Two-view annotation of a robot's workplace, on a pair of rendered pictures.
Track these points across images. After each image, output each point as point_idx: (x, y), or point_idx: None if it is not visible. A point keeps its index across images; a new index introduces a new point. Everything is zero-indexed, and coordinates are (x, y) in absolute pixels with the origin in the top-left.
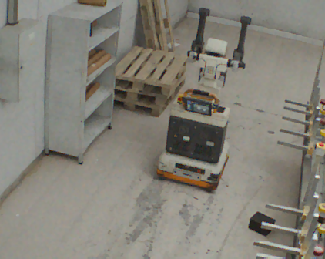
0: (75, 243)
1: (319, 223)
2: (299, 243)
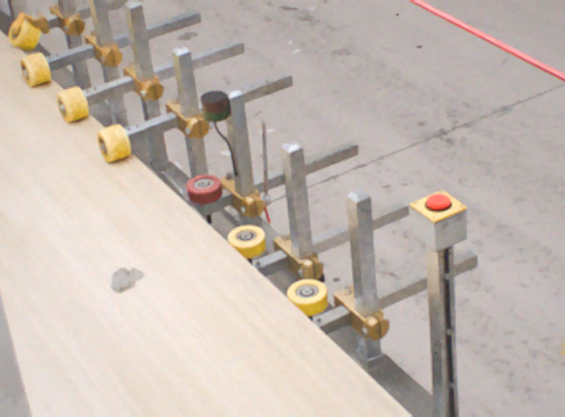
0: None
1: (262, 236)
2: (264, 188)
